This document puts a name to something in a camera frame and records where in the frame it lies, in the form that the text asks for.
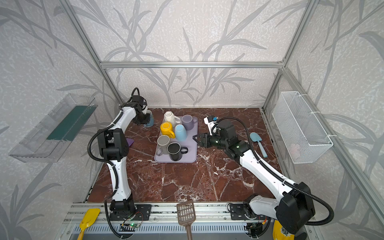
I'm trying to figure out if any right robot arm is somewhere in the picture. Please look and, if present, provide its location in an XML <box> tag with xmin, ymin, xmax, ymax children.
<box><xmin>193</xmin><ymin>116</ymin><xmax>335</xmax><ymax>234</ymax></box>

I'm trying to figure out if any light blue spatula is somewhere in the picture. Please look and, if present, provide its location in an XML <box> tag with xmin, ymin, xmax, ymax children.
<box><xmin>250</xmin><ymin>132</ymin><xmax>268</xmax><ymax>158</ymax></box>

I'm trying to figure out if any brown slotted spatula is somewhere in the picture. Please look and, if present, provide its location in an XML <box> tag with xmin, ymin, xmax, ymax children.
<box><xmin>176</xmin><ymin>200</ymin><xmax>196</xmax><ymax>240</ymax></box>

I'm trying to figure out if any light blue mug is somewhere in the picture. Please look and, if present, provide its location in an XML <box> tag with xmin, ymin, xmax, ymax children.
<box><xmin>175</xmin><ymin>124</ymin><xmax>187</xmax><ymax>142</ymax></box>

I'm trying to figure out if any teal patterned mug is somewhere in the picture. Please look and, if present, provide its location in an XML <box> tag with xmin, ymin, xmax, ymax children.
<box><xmin>145</xmin><ymin>115</ymin><xmax>154</xmax><ymax>128</ymax></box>

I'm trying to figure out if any purple spatula pink handle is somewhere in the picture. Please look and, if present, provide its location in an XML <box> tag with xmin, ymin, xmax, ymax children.
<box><xmin>126</xmin><ymin>138</ymin><xmax>135</xmax><ymax>147</ymax></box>

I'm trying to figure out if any white faceted mug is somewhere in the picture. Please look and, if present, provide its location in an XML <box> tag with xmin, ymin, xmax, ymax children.
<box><xmin>164</xmin><ymin>111</ymin><xmax>182</xmax><ymax>127</ymax></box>

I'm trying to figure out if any black mug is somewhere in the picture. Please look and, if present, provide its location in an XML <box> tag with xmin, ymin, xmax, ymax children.
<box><xmin>167</xmin><ymin>143</ymin><xmax>189</xmax><ymax>162</ymax></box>

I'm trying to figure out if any purple mug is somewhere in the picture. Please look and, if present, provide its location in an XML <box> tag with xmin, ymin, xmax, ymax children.
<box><xmin>182</xmin><ymin>115</ymin><xmax>194</xmax><ymax>131</ymax></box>

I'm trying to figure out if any lavender tray mat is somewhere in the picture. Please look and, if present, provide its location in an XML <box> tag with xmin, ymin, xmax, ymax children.
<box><xmin>154</xmin><ymin>117</ymin><xmax>198</xmax><ymax>164</ymax></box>

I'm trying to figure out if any grey mug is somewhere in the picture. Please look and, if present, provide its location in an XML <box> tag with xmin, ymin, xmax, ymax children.
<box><xmin>156</xmin><ymin>135</ymin><xmax>170</xmax><ymax>156</ymax></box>

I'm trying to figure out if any clear plastic shelf bin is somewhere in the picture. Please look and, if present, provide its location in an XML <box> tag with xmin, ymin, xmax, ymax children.
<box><xmin>9</xmin><ymin>94</ymin><xmax>98</xmax><ymax>163</ymax></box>

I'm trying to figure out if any yellow mug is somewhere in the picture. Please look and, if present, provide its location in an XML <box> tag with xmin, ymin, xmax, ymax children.
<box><xmin>160</xmin><ymin>122</ymin><xmax>176</xmax><ymax>139</ymax></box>

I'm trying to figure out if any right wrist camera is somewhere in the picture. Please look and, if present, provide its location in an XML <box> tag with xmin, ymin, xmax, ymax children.
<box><xmin>204</xmin><ymin>116</ymin><xmax>218</xmax><ymax>131</ymax></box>

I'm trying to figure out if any yellow work glove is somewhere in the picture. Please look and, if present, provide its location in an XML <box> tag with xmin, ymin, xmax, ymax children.
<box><xmin>273</xmin><ymin>220</ymin><xmax>295</xmax><ymax>240</ymax></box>

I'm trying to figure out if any white wire basket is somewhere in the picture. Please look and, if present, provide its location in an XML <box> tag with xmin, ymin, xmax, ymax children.
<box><xmin>272</xmin><ymin>91</ymin><xmax>333</xmax><ymax>164</ymax></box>

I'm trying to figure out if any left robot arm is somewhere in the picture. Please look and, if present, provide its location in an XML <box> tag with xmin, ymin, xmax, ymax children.
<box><xmin>87</xmin><ymin>88</ymin><xmax>151</xmax><ymax>220</ymax></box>

